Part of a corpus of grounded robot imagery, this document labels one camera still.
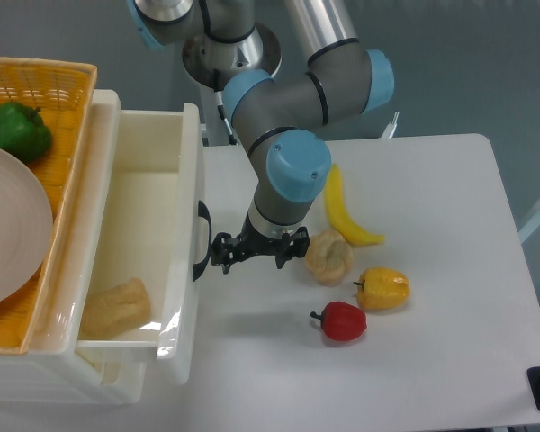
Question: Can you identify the green bell pepper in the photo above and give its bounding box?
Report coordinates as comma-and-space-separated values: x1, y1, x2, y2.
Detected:
0, 102, 52, 163

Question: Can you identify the beige round plate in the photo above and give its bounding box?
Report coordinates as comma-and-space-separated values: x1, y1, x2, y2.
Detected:
0, 149, 53, 301

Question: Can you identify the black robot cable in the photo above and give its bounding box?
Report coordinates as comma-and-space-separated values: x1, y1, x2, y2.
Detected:
212, 69, 239, 147

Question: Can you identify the yellow banana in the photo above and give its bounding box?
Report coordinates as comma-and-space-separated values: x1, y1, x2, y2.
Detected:
323, 164, 385, 247

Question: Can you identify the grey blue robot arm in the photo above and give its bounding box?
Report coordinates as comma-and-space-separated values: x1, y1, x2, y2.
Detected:
128, 1, 394, 276

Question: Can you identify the long bread roll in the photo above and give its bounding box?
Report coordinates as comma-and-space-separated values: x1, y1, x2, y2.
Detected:
80, 277, 151, 340

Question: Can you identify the orange woven basket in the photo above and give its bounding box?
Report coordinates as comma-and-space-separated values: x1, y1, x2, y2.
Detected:
0, 56, 98, 356

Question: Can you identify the white drawer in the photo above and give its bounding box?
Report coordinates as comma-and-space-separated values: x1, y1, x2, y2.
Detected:
78, 104, 211, 384
76, 348, 147, 404

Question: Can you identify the red bell pepper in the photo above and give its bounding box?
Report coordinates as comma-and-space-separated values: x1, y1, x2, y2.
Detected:
310, 301, 367, 342

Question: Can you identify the white drawer cabinet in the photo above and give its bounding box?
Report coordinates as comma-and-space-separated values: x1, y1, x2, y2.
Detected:
0, 90, 122, 403

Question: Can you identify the yellow bell pepper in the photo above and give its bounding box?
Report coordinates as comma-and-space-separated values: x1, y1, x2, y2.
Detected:
354, 267, 410, 311

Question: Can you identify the round bread bun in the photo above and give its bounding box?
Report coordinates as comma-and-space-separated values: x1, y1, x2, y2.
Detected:
304, 230, 354, 286

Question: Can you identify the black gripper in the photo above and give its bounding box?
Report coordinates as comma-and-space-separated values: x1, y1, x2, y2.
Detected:
211, 223, 310, 275

